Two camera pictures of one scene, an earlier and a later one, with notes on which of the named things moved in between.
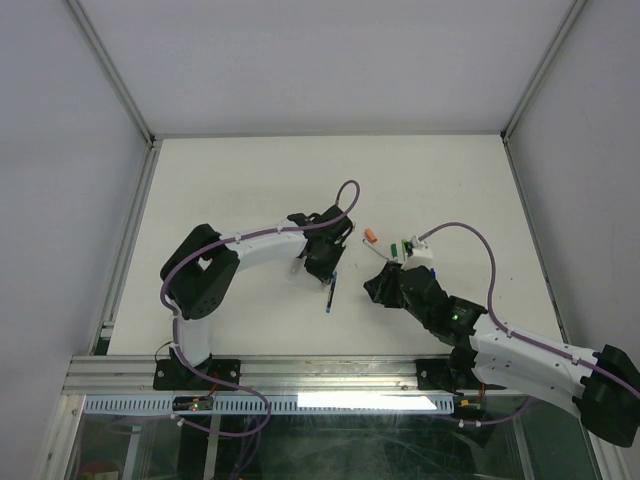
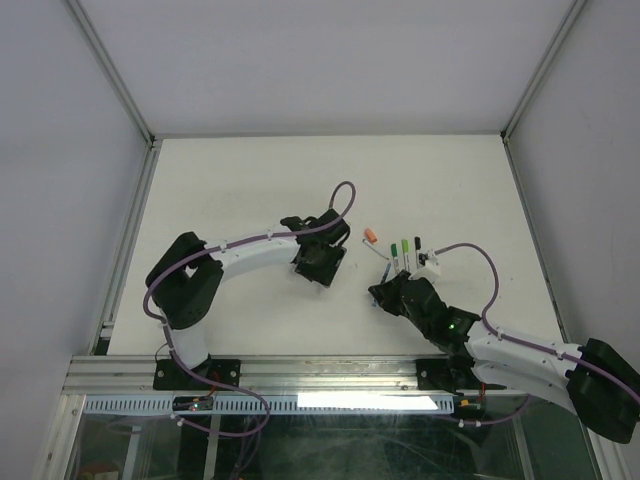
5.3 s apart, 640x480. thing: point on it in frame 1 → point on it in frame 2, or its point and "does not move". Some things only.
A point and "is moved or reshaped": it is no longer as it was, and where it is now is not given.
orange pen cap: x=371 y=235 does not move
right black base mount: x=436 y=375 does not move
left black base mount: x=177 y=374 does not move
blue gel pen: x=331 y=292 is moved or reshaped
